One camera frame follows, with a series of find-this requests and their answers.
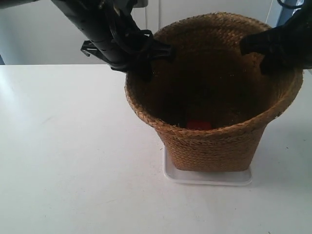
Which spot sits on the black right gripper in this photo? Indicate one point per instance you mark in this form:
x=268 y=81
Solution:
x=297 y=39

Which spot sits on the white plastic tray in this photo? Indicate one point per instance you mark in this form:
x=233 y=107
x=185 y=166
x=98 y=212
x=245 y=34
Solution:
x=242 y=178

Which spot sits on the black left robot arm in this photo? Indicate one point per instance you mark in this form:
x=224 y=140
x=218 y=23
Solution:
x=89 y=16

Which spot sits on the brown woven wicker basket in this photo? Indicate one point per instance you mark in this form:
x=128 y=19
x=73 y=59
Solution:
x=211 y=80

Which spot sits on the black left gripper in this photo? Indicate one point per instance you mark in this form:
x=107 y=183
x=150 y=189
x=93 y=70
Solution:
x=127 y=48

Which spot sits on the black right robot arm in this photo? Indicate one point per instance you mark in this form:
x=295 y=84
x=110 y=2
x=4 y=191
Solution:
x=307 y=7

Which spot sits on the red cylinder large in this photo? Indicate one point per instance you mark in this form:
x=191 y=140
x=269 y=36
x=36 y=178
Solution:
x=199 y=125

